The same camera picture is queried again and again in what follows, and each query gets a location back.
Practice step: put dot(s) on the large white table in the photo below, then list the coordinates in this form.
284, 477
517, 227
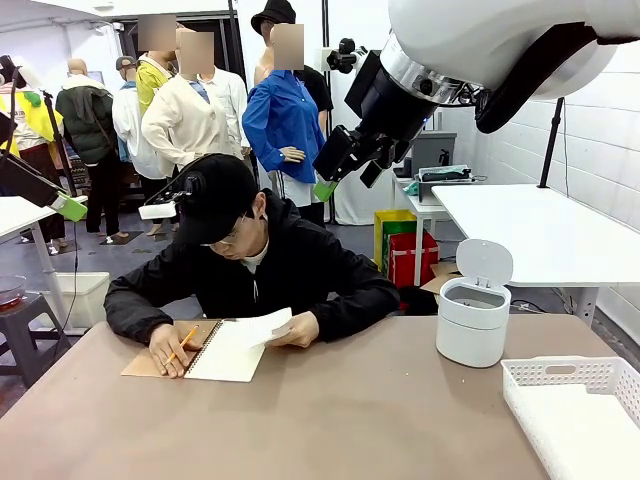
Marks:
525, 235

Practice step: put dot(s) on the yellow jacket mannequin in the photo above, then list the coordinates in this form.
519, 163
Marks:
150, 82

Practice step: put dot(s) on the white perforated plastic basket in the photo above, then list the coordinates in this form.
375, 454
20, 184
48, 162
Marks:
530, 380

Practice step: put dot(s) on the flattened cardboard box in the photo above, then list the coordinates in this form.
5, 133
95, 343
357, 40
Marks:
437, 285

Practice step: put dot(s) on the clear bowl red liquid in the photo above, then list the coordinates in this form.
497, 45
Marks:
12, 292

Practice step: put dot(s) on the white storage bin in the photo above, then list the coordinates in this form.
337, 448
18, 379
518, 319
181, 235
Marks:
85, 300

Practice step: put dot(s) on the black shirt mannequin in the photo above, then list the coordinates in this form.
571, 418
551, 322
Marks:
317, 90

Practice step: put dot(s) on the green shopping bag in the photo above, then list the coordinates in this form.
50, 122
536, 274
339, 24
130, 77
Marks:
400, 227

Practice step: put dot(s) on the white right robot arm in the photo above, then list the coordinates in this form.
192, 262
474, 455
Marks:
475, 35

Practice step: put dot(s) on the black bag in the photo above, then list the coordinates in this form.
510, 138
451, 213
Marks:
420, 302

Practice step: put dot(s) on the brown cover spiral notebook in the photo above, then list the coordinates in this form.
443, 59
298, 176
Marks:
225, 360

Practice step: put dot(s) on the grey step stool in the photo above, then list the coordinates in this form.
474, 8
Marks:
25, 312

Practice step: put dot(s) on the yellow and white mannequin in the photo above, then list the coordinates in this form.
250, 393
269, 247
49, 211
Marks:
27, 120

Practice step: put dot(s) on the dark green vest mannequin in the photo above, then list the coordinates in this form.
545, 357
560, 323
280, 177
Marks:
82, 120

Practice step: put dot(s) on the black light stand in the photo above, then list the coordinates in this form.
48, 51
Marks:
551, 145

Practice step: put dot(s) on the person's right forearm black sleeve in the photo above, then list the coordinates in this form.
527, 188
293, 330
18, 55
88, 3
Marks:
130, 310

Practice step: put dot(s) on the black baseball cap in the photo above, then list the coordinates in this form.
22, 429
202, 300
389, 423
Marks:
220, 200

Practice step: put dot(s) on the cream jacket mannequin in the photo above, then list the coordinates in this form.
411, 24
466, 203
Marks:
185, 120

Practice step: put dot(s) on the person's left forearm black sleeve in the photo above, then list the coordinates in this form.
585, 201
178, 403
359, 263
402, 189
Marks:
355, 310

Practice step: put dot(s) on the white paper sheet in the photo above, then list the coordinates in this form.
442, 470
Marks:
260, 327

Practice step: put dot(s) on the grey tray with tools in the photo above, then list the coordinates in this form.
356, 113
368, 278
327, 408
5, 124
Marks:
427, 192

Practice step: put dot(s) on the person's left hand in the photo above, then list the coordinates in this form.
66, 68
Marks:
302, 330

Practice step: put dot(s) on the white head-mounted camera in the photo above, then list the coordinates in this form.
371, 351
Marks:
157, 211

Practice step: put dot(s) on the teal cloth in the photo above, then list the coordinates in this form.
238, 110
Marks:
411, 188

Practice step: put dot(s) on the white lidded trash can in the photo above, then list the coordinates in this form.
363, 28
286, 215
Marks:
470, 340

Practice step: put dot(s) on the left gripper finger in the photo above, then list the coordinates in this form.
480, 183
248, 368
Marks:
30, 182
6, 130

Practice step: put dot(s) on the yellow pencil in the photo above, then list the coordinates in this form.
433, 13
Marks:
187, 338

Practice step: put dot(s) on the small white side table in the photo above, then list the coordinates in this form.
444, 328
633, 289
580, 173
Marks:
417, 207

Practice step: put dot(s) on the white shirt capped mannequin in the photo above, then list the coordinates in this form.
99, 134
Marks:
125, 115

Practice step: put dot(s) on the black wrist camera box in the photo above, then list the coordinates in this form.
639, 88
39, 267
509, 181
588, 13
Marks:
364, 87

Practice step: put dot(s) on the white table with slanted leg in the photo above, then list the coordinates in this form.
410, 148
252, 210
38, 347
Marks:
20, 212

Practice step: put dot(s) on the black tripod stand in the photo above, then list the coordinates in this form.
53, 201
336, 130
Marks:
57, 145

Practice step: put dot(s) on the black knobbed camera mount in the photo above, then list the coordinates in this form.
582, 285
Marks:
345, 57

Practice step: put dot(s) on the black bucket hat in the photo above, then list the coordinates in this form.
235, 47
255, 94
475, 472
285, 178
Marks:
272, 12

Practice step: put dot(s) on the grey metal box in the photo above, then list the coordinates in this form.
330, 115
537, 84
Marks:
435, 150

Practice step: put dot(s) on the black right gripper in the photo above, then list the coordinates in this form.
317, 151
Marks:
400, 115

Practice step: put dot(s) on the person in black jacket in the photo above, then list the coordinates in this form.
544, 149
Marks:
300, 260

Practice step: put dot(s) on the yellow shopping bag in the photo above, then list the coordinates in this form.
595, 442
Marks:
385, 220

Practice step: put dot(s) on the bare torso mannequin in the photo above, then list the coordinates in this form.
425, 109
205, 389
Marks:
261, 65

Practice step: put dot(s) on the person's right hand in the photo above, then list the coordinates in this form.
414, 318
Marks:
167, 350

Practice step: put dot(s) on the black vertical pole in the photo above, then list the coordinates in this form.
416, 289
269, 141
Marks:
327, 30

